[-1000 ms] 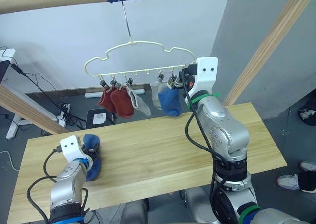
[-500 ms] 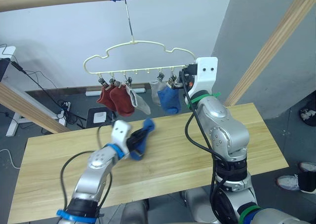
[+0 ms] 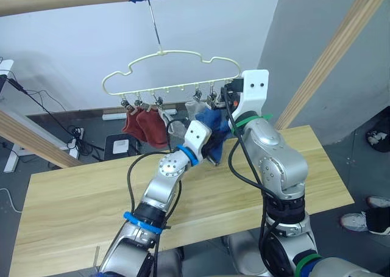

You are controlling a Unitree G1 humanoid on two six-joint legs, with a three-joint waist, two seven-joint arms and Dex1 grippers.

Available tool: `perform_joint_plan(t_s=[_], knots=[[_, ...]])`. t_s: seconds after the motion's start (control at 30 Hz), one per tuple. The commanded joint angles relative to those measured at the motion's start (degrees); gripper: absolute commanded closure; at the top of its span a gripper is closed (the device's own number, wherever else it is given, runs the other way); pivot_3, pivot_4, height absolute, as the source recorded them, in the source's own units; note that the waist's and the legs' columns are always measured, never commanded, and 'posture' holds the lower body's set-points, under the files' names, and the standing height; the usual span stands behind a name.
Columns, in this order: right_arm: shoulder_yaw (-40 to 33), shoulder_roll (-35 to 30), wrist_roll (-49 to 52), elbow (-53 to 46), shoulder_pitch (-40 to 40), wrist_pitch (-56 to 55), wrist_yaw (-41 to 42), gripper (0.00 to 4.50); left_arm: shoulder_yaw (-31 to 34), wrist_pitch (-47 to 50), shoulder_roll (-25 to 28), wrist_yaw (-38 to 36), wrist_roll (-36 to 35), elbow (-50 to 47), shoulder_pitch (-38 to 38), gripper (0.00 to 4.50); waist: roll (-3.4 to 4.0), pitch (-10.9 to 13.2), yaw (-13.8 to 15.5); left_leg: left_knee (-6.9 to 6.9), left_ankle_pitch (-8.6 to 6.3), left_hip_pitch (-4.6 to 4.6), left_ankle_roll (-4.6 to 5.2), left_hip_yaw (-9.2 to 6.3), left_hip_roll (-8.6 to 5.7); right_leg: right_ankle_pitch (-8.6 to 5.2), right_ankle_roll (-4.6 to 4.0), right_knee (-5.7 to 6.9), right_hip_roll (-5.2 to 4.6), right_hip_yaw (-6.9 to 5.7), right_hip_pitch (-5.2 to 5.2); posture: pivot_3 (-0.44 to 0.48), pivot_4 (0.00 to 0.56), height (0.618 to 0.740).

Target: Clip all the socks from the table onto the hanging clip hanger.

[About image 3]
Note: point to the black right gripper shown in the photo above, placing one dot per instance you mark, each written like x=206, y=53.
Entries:
x=234, y=86

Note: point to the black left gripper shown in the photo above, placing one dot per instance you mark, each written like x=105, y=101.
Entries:
x=209, y=155

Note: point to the metal hanger clip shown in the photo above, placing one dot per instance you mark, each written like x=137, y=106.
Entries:
x=158, y=101
x=125, y=103
x=212, y=99
x=197, y=96
x=139, y=102

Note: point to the blue sock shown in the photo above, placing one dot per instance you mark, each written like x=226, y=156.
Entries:
x=213, y=121

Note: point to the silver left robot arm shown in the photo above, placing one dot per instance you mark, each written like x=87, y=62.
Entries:
x=164, y=182

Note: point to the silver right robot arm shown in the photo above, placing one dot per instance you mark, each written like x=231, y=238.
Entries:
x=274, y=155

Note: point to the blue forearm band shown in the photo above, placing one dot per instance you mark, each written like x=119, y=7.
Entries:
x=137, y=220

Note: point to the metal hanger hook rod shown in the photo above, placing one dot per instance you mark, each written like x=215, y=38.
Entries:
x=153, y=22

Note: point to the blue wrist band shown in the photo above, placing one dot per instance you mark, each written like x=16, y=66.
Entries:
x=188, y=155

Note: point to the grey sock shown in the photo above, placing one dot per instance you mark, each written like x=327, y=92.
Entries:
x=193, y=109

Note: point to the white sock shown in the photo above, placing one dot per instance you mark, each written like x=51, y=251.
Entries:
x=166, y=117

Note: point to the red sock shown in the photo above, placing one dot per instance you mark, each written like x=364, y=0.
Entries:
x=130, y=126
x=152, y=130

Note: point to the white box on stool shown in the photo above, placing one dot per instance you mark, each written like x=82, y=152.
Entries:
x=121, y=146

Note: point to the black stool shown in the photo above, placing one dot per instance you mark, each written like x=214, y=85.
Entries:
x=109, y=149

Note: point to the white power strip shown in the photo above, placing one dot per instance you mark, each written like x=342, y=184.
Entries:
x=112, y=116

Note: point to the white sneaker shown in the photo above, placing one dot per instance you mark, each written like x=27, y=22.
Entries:
x=353, y=222
x=379, y=201

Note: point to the black and white shoe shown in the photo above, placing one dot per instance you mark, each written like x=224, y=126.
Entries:
x=377, y=139

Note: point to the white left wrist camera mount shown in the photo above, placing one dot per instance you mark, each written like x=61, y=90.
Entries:
x=196, y=136

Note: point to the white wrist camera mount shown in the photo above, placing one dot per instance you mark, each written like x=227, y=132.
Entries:
x=196, y=136
x=256, y=88

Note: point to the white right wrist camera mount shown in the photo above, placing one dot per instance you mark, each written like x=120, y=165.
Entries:
x=256, y=88

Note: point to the cream clip hanger frame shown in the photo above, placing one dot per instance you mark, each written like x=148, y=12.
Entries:
x=161, y=53

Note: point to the wooden rack slanted post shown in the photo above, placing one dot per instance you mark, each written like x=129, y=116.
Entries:
x=332, y=54
x=30, y=136

